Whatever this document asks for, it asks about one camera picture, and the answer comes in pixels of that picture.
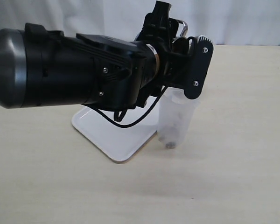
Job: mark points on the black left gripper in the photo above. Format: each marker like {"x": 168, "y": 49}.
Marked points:
{"x": 184, "y": 64}

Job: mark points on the steel mug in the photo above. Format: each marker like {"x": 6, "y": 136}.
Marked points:
{"x": 180, "y": 32}

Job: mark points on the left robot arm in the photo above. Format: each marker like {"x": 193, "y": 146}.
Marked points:
{"x": 40, "y": 67}

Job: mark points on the white curtain backdrop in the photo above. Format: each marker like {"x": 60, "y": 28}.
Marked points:
{"x": 225, "y": 22}

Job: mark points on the translucent plastic pitcher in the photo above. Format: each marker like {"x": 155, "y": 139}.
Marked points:
{"x": 175, "y": 115}

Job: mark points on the white plastic tray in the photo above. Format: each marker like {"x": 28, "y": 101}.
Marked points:
{"x": 119, "y": 144}

